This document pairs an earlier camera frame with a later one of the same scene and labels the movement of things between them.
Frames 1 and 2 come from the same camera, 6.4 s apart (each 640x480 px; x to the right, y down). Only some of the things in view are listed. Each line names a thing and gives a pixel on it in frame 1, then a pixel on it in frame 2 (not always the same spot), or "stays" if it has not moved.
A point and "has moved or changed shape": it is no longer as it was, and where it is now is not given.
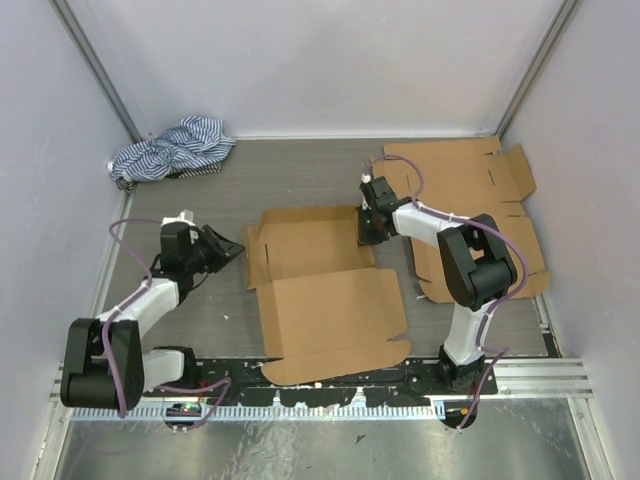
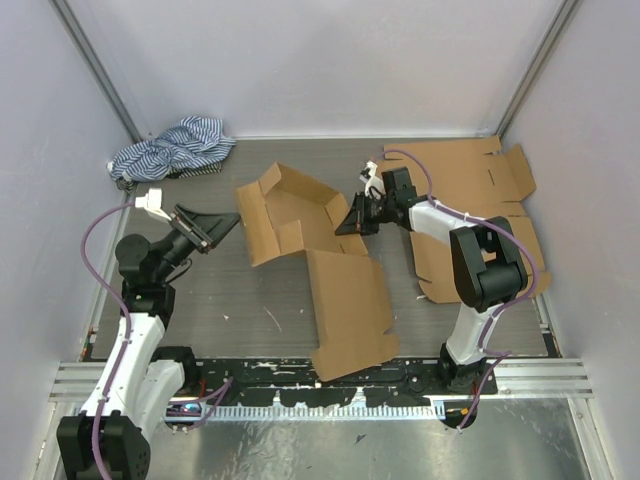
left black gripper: [224, 249] → [204, 230]
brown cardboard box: [327, 311] has moved or changed shape
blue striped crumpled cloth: [193, 146] stays
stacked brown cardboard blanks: [470, 178] stays
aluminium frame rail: [542, 378] stays
